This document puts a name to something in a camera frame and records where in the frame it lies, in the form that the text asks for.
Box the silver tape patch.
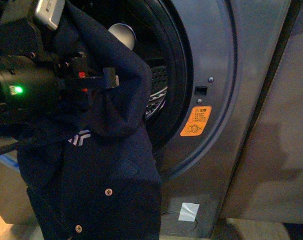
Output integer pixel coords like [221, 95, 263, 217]
[178, 202, 200, 222]

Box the round white drum hub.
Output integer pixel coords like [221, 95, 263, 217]
[108, 23, 137, 51]

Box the black rubber door gasket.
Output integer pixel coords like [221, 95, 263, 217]
[130, 0, 193, 151]

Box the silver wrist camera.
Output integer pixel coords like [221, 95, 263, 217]
[34, 0, 66, 31]

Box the grey front-load washing machine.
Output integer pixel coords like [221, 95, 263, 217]
[74, 0, 290, 239]

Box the brown panel beside washer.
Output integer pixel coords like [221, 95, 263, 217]
[220, 0, 303, 224]

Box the black cable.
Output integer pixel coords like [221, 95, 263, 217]
[0, 139, 35, 158]

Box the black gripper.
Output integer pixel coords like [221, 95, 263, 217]
[57, 51, 119, 112]

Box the orange warning sticker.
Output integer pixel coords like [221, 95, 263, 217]
[180, 106, 212, 137]

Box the stainless steel washer drum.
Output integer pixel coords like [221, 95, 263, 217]
[145, 57, 168, 122]

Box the navy blue polo shirt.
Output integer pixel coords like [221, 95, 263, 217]
[17, 1, 162, 240]

